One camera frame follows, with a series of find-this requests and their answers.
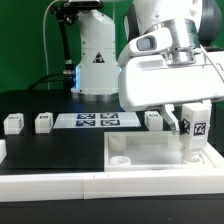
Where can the white square tabletop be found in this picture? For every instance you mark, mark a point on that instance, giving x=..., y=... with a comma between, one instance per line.
x=145, y=150

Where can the white marker tag sheet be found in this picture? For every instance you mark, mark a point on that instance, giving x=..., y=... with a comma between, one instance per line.
x=96, y=120

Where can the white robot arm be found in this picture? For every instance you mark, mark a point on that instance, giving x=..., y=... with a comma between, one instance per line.
x=97, y=74

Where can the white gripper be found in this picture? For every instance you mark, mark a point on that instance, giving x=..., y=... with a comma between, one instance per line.
x=168, y=67

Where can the white U-shaped obstacle wall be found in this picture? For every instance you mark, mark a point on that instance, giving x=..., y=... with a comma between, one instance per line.
x=93, y=185

